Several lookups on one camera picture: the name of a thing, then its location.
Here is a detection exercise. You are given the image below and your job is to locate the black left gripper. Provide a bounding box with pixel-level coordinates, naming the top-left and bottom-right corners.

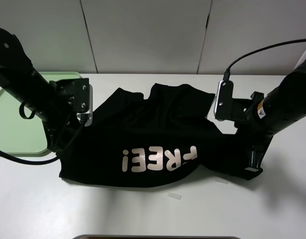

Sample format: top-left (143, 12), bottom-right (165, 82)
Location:
top-left (43, 110), bottom-right (76, 156)

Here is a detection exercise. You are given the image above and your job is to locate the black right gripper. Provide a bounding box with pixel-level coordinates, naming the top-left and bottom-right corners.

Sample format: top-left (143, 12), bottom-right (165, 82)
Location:
top-left (236, 119), bottom-right (275, 179)

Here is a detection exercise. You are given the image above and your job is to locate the black short sleeve shirt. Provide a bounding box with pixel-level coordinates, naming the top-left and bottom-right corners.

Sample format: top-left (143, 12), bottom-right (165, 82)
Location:
top-left (59, 84), bottom-right (259, 188)

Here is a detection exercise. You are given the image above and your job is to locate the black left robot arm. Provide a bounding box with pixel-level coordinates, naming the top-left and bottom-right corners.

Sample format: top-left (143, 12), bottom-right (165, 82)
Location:
top-left (0, 28), bottom-right (72, 153)

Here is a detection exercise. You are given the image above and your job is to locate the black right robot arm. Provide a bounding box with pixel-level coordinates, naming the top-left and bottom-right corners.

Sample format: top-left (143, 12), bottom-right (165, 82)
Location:
top-left (236, 60), bottom-right (306, 180)

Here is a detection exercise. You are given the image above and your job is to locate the light green tray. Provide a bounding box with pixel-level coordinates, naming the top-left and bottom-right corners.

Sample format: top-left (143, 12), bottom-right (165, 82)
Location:
top-left (0, 71), bottom-right (83, 157)

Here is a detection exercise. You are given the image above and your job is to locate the clear tape strip front right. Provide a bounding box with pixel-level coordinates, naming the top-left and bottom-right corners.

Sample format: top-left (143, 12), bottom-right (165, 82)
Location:
top-left (215, 177), bottom-right (229, 184)

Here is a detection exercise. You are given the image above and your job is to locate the clear tape strip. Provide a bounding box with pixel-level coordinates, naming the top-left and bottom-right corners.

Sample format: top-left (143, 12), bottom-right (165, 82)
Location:
top-left (168, 192), bottom-right (182, 200)
top-left (215, 177), bottom-right (229, 184)

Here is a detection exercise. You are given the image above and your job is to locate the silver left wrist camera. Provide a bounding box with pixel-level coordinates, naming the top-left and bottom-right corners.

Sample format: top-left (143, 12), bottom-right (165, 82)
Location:
top-left (55, 78), bottom-right (94, 127)

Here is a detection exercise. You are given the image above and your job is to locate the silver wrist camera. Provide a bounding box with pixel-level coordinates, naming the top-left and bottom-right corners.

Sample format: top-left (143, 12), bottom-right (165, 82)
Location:
top-left (214, 80), bottom-right (264, 122)
top-left (55, 78), bottom-right (94, 127)

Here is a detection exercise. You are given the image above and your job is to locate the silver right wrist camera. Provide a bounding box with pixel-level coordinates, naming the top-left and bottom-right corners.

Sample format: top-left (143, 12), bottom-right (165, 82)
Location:
top-left (214, 80), bottom-right (264, 122)

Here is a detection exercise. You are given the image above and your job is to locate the black right camera cable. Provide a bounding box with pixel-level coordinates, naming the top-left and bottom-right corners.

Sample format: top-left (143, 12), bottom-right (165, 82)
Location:
top-left (223, 37), bottom-right (306, 82)

